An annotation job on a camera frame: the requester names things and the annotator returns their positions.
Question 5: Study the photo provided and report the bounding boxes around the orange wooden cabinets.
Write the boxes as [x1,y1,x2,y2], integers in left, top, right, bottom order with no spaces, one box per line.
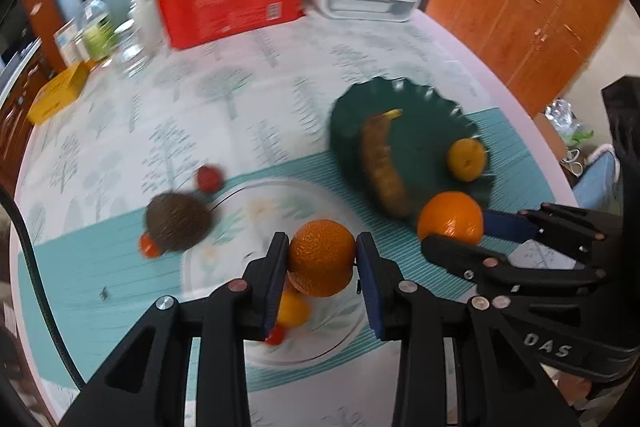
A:
[425,0,628,118]

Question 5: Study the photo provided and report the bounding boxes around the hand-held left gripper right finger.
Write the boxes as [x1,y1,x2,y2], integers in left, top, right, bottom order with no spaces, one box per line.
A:
[356,232,573,427]

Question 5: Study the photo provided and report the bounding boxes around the clear plastic bag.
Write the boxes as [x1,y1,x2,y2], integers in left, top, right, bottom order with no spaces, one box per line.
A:
[542,99,596,145]

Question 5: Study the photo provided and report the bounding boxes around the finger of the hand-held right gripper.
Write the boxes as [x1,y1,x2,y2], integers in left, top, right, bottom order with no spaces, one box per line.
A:
[421,234,611,297]
[482,203,626,270]

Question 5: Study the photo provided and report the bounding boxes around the small yellow citrus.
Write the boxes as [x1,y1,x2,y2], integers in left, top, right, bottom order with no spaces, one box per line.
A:
[276,291,311,328]
[446,138,487,182]

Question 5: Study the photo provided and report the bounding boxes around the black cable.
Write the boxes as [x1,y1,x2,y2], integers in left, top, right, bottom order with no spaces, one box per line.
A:
[0,192,86,393]

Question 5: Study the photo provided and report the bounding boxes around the blue and white carton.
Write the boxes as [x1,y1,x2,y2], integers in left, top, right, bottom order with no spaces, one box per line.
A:
[54,21,83,65]

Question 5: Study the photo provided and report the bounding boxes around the green label glass bottle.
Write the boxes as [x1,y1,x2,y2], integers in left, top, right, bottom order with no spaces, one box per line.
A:
[79,0,117,62]

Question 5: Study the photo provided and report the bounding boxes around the teal striped placemat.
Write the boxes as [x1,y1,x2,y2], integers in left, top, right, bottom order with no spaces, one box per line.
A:
[17,107,576,395]

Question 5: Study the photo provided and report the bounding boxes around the small orange-red tomato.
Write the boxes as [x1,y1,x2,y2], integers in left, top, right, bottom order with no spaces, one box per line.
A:
[139,233,162,258]

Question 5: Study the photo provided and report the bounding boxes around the yellow flat box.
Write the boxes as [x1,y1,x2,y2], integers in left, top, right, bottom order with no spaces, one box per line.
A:
[27,61,91,125]

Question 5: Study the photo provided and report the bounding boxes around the dark cloth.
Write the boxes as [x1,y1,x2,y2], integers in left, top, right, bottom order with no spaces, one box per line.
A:
[600,76,640,228]

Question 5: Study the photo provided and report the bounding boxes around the brown spotted banana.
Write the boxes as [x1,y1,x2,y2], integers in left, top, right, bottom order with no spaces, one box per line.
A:
[358,109,413,219]

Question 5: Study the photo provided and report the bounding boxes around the clear glass floral plate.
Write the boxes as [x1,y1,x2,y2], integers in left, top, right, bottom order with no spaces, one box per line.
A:
[181,177,383,369]

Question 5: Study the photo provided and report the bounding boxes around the tree print tablecloth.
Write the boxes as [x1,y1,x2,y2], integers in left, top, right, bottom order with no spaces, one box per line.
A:
[15,9,501,228]

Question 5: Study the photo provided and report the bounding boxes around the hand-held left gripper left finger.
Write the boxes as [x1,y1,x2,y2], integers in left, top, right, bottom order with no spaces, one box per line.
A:
[60,232,290,427]

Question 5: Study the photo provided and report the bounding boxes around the white squeeze bottle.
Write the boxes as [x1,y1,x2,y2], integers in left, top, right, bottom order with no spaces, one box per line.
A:
[129,0,162,54]

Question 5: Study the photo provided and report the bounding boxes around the dark wooden kitchen cabinets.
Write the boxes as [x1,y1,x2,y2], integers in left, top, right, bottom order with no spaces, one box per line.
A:
[0,0,58,195]

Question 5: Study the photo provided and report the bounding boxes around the empty clear glass jar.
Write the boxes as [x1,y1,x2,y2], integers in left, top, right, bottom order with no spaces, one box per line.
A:
[112,26,152,78]

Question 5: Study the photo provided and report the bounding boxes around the dark green scalloped plate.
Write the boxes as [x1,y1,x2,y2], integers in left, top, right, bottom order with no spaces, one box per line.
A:
[328,76,497,220]

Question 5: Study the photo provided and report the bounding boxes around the small red fruit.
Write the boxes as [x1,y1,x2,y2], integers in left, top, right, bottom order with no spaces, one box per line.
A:
[196,164,224,194]

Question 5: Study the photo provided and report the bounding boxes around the person's leg in jeans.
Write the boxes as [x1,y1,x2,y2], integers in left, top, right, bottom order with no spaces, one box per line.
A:
[570,144,621,210]

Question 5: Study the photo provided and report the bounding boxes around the large orange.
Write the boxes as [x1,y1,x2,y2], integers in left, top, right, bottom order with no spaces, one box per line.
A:
[417,191,485,247]
[286,219,357,298]

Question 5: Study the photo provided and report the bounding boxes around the person's right hand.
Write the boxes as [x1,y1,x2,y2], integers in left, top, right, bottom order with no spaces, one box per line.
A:
[549,369,600,412]

